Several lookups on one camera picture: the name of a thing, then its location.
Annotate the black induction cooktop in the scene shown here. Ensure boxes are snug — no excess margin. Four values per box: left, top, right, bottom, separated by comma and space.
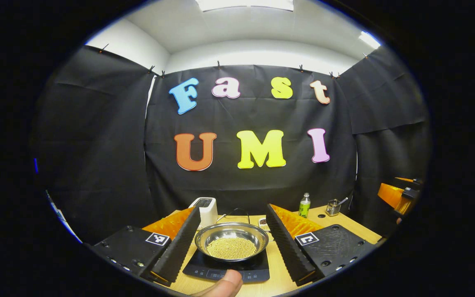
182, 247, 270, 284

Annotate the pile of soybeans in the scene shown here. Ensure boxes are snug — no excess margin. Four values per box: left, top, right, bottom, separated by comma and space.
206, 237, 259, 259

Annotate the black power cable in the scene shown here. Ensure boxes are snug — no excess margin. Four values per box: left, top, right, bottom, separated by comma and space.
217, 208, 249, 223

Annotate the stainless steel pot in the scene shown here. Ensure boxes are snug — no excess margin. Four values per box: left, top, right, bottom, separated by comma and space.
195, 222, 269, 262

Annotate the green drink bottle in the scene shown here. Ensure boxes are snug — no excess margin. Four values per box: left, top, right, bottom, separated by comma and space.
298, 193, 311, 218

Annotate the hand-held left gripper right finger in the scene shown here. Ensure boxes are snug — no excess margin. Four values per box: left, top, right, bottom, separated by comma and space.
266, 203, 378, 286

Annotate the large ceiling light panel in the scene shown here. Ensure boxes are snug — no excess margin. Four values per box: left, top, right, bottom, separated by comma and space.
195, 0, 294, 12

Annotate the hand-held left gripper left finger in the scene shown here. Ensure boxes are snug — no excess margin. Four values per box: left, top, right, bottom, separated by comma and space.
91, 206, 202, 288

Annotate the small ceiling light panel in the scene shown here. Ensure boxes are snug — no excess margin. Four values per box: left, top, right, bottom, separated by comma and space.
358, 31, 381, 50

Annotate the white toaster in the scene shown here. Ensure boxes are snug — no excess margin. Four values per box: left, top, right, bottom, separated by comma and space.
188, 197, 218, 229

